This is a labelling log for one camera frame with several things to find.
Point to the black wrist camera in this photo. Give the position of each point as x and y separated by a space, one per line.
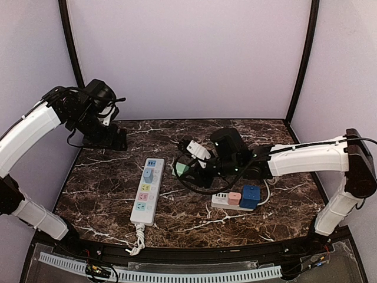
100 94
227 141

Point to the white cable long strip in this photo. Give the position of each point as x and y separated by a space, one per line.
140 243

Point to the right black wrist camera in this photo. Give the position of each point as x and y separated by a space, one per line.
227 141

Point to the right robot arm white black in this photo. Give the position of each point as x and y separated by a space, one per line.
347 154

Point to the pink plug adapter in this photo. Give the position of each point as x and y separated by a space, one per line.
234 198

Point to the white coiled cable small strip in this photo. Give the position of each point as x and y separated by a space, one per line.
267 183

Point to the white slotted cable duct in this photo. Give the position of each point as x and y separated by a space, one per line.
123 275

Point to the small white power strip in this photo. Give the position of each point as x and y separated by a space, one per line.
220 200

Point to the long white colourful power strip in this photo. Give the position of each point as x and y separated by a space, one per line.
145 204

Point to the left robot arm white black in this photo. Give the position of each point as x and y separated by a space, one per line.
89 110

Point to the black front table rail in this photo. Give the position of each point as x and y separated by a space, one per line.
281 253

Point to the blue cube socket adapter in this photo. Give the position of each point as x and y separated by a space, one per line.
250 197

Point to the green plug adapter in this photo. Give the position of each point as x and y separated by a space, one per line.
178 169

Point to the light blue plug adapter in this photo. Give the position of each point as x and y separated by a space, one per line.
148 175

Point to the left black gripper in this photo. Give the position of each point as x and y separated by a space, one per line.
106 140

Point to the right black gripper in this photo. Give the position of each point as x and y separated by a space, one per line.
199 173

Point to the left black frame post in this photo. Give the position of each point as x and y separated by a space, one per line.
69 40

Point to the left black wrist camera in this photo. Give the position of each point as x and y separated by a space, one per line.
100 94

